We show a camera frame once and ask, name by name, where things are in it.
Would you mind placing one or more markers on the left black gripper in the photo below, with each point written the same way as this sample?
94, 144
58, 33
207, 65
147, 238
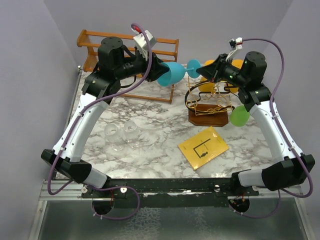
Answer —
156, 68

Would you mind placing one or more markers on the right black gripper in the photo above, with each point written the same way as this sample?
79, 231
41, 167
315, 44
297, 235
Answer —
209, 71

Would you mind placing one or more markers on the orange plastic wine glass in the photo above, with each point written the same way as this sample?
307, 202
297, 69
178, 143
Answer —
208, 87
232, 76

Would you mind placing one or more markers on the blue plastic wine glass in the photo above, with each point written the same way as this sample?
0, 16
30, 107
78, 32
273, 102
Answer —
177, 72

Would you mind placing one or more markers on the green plastic wine glass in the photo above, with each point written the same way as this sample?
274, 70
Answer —
239, 116

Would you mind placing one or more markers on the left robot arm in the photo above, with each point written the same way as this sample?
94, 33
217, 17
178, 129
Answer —
115, 63

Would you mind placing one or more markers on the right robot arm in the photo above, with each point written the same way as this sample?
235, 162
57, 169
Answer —
291, 166

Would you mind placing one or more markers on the clear wine glass right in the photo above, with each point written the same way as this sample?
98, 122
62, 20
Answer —
131, 134

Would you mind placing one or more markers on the clear wine glass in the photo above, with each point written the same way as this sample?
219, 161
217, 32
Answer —
131, 134
113, 136

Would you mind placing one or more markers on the wooden dish rack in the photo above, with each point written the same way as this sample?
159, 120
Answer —
92, 41

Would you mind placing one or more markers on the clear wine glass left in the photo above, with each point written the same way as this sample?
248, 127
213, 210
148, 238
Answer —
113, 136

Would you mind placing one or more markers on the yellow book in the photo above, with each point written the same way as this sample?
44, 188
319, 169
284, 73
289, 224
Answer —
203, 147

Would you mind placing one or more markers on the gold wire wine glass rack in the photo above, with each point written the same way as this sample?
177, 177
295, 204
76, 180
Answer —
207, 109

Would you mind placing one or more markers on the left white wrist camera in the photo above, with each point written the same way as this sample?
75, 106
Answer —
144, 40

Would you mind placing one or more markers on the black metal base rail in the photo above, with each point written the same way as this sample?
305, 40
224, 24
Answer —
167, 192

